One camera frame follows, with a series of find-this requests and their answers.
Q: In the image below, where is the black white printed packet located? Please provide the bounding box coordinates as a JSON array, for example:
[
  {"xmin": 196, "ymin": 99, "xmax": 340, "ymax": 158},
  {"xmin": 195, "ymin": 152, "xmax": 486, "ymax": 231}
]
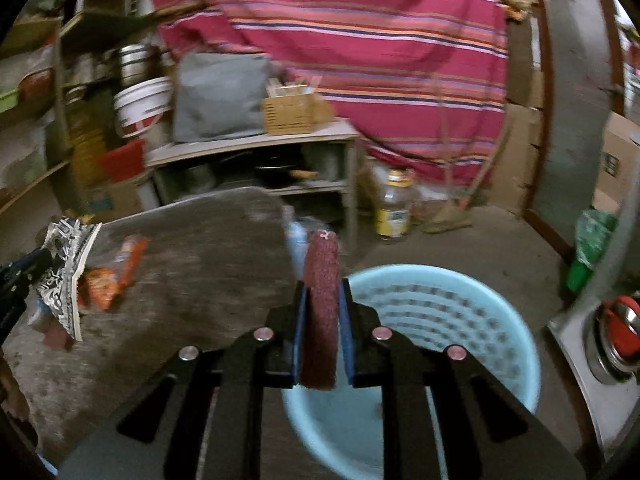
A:
[{"xmin": 36, "ymin": 218, "xmax": 102, "ymax": 341}]

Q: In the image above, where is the orange snack wrapper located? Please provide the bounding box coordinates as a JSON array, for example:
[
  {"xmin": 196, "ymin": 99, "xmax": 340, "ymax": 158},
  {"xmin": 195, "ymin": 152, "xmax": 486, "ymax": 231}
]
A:
[{"xmin": 77, "ymin": 235, "xmax": 149, "ymax": 313}]

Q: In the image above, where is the maroon scouring pad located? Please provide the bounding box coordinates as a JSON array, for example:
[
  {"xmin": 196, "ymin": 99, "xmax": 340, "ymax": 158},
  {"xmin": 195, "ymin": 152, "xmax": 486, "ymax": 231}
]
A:
[{"xmin": 299, "ymin": 230, "xmax": 341, "ymax": 391}]

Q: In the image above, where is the light blue plastic basket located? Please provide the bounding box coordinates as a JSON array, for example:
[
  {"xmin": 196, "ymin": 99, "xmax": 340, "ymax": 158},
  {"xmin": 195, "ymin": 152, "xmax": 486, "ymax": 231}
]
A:
[{"xmin": 283, "ymin": 264, "xmax": 544, "ymax": 479}]

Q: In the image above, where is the wooden corner shelf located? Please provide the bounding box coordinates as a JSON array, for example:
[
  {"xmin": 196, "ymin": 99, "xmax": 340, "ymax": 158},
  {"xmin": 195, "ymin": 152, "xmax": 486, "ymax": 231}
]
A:
[{"xmin": 1, "ymin": 18, "xmax": 77, "ymax": 214}]

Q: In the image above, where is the red plastic basket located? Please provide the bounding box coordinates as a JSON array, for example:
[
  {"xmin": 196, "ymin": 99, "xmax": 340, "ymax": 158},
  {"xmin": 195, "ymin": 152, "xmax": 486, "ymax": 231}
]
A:
[{"xmin": 99, "ymin": 139, "xmax": 145, "ymax": 183}]

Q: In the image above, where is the red lidded steel container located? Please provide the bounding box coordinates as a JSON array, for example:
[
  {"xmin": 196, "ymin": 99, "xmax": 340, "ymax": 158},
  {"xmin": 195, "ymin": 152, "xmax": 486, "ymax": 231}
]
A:
[{"xmin": 585, "ymin": 294, "xmax": 639, "ymax": 385}]

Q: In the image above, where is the yellow label oil bottle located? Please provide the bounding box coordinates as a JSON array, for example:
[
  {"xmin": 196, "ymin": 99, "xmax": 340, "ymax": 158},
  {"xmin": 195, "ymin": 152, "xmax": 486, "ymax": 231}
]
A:
[{"xmin": 375, "ymin": 169, "xmax": 413, "ymax": 240}]

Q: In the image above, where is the white plastic bucket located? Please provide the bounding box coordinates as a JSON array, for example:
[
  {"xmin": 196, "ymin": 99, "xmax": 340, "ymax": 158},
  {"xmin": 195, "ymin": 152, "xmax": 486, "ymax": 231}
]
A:
[{"xmin": 113, "ymin": 77, "xmax": 174, "ymax": 138}]

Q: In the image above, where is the steel cooking pot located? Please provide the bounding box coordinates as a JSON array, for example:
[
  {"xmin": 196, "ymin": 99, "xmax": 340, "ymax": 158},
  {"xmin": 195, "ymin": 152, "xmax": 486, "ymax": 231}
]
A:
[{"xmin": 117, "ymin": 44, "xmax": 160, "ymax": 88}]

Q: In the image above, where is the grey cloth covered appliance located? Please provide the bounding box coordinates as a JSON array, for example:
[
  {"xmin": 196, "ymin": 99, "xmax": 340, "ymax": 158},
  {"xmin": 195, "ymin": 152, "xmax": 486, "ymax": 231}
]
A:
[{"xmin": 172, "ymin": 52, "xmax": 273, "ymax": 143}]

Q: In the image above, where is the low wooden cabinet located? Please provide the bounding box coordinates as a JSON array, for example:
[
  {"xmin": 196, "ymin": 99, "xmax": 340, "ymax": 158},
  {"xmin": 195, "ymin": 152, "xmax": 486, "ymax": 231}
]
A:
[{"xmin": 145, "ymin": 118, "xmax": 359, "ymax": 250}]

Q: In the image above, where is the wooden utensil holder box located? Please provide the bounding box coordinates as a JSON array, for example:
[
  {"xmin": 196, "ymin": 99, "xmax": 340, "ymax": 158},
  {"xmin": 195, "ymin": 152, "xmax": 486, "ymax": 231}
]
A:
[{"xmin": 262, "ymin": 78, "xmax": 335, "ymax": 136}]

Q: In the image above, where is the red striped hanging cloth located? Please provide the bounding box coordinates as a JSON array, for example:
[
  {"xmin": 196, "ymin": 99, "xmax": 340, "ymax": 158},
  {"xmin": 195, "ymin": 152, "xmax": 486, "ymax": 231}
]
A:
[{"xmin": 153, "ymin": 0, "xmax": 508, "ymax": 185}]

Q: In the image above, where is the grey wooden door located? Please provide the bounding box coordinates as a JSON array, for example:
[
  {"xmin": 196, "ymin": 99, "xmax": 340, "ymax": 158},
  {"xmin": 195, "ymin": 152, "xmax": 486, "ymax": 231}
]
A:
[{"xmin": 524, "ymin": 0, "xmax": 624, "ymax": 258}]

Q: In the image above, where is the broom with wooden handle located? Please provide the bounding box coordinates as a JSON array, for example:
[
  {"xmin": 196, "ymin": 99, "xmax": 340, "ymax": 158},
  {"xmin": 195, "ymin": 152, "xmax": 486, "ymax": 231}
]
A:
[{"xmin": 422, "ymin": 74, "xmax": 511, "ymax": 235}]

